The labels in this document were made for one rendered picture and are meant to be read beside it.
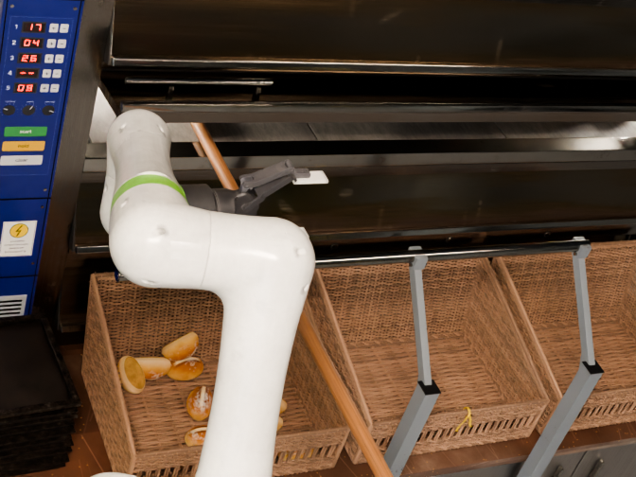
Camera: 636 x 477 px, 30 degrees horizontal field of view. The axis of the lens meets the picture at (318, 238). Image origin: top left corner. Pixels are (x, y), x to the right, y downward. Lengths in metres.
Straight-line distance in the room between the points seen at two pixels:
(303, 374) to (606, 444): 0.90
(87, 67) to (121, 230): 1.00
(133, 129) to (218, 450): 0.57
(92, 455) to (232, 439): 1.23
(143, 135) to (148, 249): 0.38
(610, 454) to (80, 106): 1.82
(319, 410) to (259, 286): 1.44
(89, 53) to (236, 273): 1.03
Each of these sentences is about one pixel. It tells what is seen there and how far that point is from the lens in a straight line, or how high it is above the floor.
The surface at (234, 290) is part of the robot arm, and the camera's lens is 1.63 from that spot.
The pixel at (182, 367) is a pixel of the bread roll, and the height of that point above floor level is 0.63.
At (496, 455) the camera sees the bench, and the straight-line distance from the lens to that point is 3.23.
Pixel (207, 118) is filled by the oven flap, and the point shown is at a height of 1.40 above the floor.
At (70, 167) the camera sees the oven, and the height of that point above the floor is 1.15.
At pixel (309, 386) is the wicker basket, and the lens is 3.07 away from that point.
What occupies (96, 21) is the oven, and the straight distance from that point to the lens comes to 2.51.
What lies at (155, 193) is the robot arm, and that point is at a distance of 1.65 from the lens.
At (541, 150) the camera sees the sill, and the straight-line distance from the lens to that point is 3.30.
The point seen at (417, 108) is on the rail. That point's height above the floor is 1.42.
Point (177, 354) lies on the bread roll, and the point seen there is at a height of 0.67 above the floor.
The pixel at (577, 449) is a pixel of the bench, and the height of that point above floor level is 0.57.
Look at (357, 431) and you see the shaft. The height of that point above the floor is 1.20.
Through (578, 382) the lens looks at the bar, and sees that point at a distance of 3.06.
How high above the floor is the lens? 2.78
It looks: 37 degrees down
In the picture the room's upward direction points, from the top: 20 degrees clockwise
